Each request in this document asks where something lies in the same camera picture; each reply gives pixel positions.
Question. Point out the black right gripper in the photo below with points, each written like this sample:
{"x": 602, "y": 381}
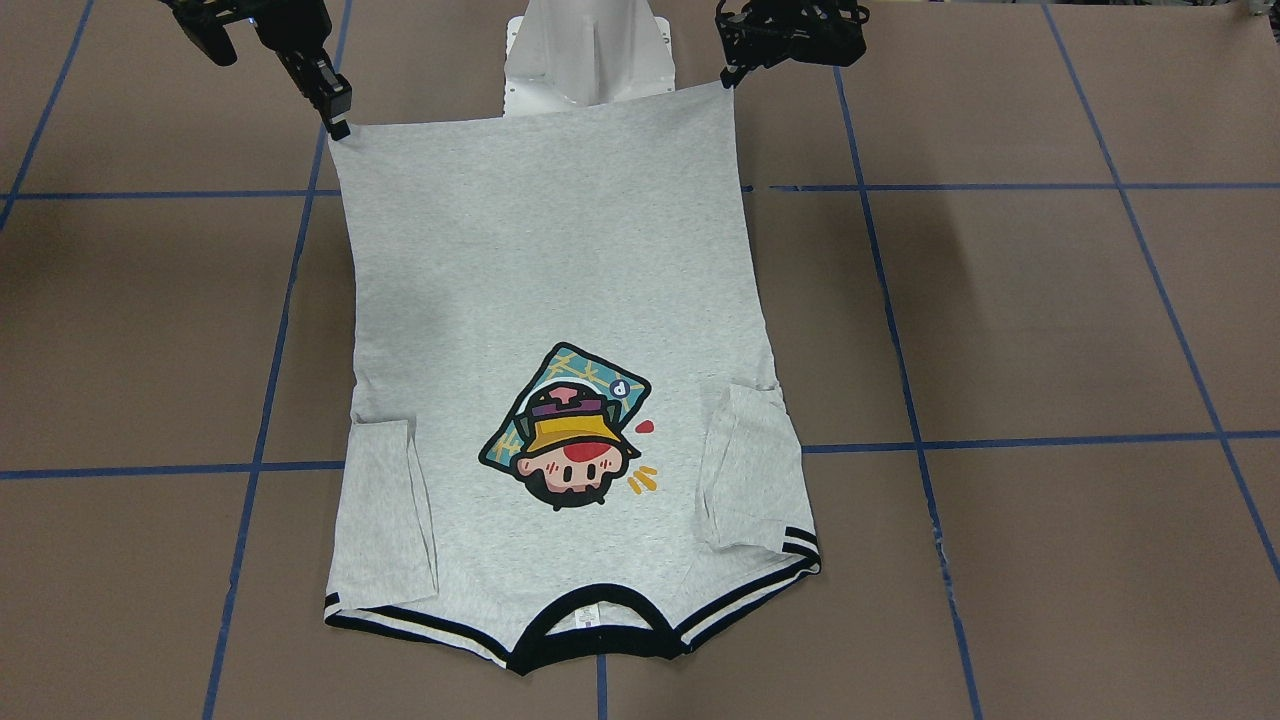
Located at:
{"x": 318, "y": 77}

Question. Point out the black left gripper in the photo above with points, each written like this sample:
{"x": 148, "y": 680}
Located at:
{"x": 752, "y": 47}

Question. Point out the grey t-shirt with cartoon print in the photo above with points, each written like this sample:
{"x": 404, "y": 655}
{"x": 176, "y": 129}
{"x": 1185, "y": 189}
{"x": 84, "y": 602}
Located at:
{"x": 567, "y": 436}

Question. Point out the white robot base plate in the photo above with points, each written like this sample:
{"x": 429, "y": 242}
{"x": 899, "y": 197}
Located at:
{"x": 567, "y": 55}

